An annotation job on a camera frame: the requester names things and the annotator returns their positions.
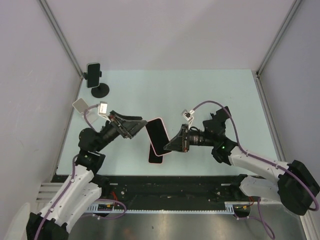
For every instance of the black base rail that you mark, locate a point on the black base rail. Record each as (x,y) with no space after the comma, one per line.
(172,193)

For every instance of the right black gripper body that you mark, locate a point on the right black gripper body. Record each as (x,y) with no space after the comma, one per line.
(186,133)

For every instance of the pink case phone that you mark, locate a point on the pink case phone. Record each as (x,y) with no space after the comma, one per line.
(153,158)
(158,136)

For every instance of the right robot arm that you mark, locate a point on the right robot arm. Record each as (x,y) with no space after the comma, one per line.
(292,184)

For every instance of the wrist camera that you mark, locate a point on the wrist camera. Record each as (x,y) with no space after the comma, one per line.
(188,115)
(102,109)

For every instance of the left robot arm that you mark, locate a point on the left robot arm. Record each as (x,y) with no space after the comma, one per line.
(84,185)

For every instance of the black round-base phone stand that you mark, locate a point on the black round-base phone stand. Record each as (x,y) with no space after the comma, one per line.
(100,91)

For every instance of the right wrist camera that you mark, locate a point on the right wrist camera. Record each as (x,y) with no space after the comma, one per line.
(188,115)

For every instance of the white phone stand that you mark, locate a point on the white phone stand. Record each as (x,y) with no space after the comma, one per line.
(80,106)

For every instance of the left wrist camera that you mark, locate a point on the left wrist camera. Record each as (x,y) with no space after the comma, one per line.
(102,109)

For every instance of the black square-base phone stand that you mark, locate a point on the black square-base phone stand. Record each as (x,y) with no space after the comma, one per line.
(217,122)

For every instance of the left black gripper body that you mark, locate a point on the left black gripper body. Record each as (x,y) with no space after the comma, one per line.
(115,122)

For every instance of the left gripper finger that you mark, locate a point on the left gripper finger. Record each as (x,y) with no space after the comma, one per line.
(131,128)
(127,117)

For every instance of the grey case phone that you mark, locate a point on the grey case phone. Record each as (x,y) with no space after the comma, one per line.
(93,75)

